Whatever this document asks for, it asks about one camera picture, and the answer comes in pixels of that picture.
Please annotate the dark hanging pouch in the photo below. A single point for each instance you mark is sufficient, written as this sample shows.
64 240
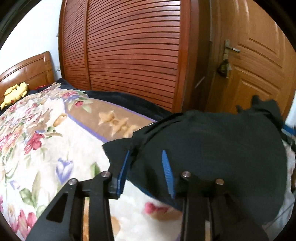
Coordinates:
223 68

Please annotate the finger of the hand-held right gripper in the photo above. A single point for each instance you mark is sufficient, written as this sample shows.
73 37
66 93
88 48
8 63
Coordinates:
290 131

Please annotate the navy blue bedsheet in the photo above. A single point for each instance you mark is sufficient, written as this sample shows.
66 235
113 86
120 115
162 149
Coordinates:
120 98

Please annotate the wooden bed headboard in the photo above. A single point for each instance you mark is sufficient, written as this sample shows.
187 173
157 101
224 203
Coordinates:
27 71

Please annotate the yellow plush toy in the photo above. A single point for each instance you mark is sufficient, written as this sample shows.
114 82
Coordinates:
15 92

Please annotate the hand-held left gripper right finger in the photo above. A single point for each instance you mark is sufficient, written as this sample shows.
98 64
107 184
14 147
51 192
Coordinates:
167 175

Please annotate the black buttoned coat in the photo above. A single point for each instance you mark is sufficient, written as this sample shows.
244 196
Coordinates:
219 150

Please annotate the floral blanket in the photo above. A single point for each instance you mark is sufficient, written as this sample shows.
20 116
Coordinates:
46 162

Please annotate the wooden louvered wardrobe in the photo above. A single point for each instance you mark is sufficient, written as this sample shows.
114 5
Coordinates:
129 51

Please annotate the wooden door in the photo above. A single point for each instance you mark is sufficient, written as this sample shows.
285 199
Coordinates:
254 69

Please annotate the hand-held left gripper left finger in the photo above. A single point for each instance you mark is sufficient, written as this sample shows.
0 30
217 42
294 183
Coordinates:
122 173

